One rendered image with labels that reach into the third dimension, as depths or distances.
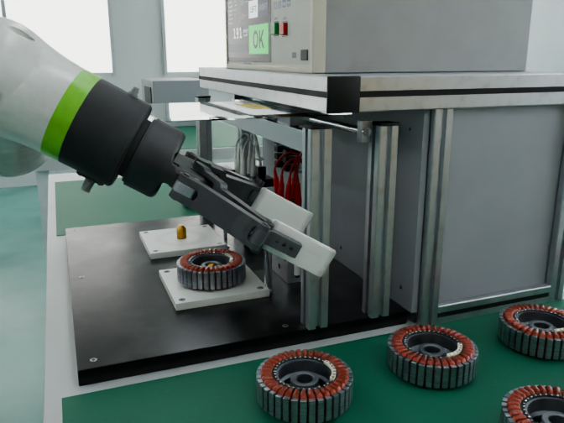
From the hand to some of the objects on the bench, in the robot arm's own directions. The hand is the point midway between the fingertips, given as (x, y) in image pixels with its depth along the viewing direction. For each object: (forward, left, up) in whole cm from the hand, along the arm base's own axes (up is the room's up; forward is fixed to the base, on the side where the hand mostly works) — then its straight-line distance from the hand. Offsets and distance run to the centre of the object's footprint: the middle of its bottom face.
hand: (307, 237), depth 62 cm
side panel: (+33, +20, -22) cm, 44 cm away
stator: (-10, +31, -16) cm, 37 cm away
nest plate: (-16, +55, -16) cm, 60 cm away
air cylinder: (+4, +34, -18) cm, 39 cm away
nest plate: (-11, +31, -17) cm, 37 cm away
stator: (-1, 0, -20) cm, 20 cm away
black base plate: (-12, +44, -19) cm, 49 cm away
